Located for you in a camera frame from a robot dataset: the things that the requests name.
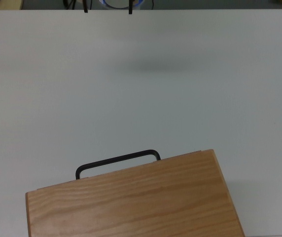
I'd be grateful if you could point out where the pale wooden cabinet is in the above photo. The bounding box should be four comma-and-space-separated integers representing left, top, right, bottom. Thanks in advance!
25, 149, 247, 237

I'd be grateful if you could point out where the black metal drawer handle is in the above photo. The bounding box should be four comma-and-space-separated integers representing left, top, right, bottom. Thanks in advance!
75, 149, 162, 180

